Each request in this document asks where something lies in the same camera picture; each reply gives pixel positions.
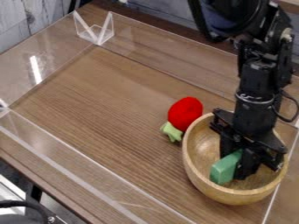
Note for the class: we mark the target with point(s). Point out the clear acrylic tray wall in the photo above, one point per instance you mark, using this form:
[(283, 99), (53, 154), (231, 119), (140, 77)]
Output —
[(85, 106)]

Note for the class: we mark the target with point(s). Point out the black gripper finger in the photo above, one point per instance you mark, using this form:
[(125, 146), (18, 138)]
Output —
[(227, 146), (248, 163)]

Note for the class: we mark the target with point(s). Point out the green rectangular block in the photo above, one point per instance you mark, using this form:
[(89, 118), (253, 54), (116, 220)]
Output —
[(221, 170)]

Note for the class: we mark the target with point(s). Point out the red plush strawberry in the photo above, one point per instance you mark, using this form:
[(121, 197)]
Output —
[(181, 114)]

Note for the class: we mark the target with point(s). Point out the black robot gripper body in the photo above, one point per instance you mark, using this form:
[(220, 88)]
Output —
[(249, 125)]

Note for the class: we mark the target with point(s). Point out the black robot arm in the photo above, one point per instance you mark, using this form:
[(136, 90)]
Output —
[(259, 25)]

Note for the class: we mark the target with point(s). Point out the clear acrylic corner bracket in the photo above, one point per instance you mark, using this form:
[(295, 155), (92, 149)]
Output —
[(94, 34)]

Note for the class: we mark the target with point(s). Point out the brown wooden bowl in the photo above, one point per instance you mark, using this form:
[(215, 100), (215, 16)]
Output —
[(200, 155)]

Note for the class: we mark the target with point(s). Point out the black metal table frame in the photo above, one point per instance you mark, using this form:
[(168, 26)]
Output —
[(37, 210)]

